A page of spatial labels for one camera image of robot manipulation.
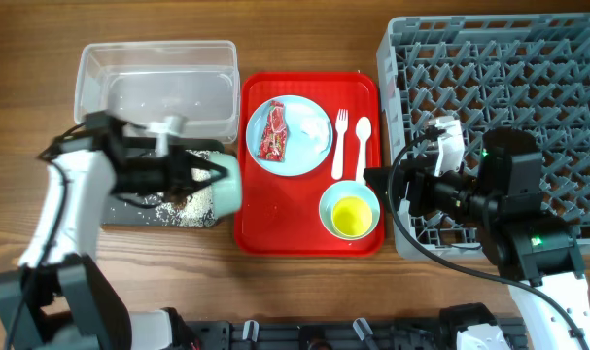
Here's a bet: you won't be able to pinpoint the light blue plate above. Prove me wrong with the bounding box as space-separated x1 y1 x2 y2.
245 95 333 177

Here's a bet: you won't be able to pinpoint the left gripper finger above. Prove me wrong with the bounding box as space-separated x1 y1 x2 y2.
190 154 228 174
190 172 228 194

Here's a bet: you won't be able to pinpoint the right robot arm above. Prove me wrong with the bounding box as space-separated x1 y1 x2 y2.
364 127 590 349

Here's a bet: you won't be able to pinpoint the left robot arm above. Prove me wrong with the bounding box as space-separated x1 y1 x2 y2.
0 111 242 349

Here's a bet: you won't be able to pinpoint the clear plastic bin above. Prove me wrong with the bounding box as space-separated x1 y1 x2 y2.
74 40 241 144

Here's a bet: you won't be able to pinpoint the green bowl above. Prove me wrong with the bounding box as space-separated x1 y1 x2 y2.
209 153 242 219

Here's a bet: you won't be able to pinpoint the yellow cup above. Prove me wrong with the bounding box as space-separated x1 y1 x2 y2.
331 196 373 238

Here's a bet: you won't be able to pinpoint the red snack wrapper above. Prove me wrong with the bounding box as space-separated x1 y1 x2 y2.
258 100 288 162

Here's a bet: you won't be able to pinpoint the rice and food scraps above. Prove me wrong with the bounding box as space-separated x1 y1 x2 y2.
123 150 218 228

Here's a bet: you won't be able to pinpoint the white plastic spoon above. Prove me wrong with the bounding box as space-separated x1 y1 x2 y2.
356 117 371 185

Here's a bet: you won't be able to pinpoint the white tissue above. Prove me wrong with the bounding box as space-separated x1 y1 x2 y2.
300 118 330 153

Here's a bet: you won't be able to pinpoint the black waste tray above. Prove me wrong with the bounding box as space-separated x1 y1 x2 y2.
101 137 225 228

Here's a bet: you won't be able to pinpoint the grey dishwasher rack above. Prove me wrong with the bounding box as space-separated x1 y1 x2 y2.
376 13 590 255

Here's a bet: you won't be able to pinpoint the white plastic fork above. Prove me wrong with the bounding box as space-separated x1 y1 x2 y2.
331 109 349 180

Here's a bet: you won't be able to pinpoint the light blue bowl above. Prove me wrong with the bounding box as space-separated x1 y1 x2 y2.
319 180 381 241

